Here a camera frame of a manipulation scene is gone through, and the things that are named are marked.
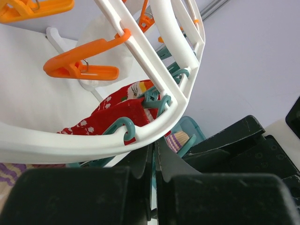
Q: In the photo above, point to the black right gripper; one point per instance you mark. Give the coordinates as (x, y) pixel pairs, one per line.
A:
(243, 137)

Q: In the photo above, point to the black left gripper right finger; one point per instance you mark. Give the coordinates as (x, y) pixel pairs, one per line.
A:
(188, 197)

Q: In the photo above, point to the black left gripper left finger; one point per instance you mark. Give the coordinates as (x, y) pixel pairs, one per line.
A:
(118, 195)

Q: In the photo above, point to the striped pink purple sock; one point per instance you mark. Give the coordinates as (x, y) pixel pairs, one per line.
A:
(9, 174)

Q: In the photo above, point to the teal plastic basin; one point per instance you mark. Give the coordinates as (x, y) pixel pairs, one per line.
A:
(192, 132)

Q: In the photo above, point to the red patterned sock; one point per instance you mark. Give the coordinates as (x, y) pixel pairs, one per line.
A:
(124, 103)

